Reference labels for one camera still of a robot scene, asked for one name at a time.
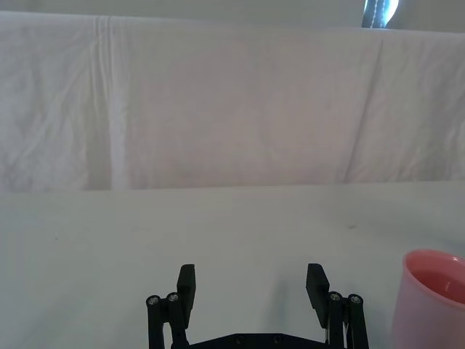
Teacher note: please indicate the white draped cloth sheet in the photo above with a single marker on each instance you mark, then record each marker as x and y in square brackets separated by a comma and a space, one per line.
[218, 109]

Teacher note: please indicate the white tablecloth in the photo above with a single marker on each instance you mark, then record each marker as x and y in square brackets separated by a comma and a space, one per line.
[109, 254]

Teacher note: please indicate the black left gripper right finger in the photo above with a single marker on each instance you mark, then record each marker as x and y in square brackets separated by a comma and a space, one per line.
[318, 291]

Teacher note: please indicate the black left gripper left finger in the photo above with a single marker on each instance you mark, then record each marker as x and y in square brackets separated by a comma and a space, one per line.
[186, 291]

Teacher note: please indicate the pink plastic cup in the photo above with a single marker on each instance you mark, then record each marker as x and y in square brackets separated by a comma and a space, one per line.
[410, 320]

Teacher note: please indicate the white curtain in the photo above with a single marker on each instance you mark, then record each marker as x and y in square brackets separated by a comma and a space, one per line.
[181, 9]
[436, 14]

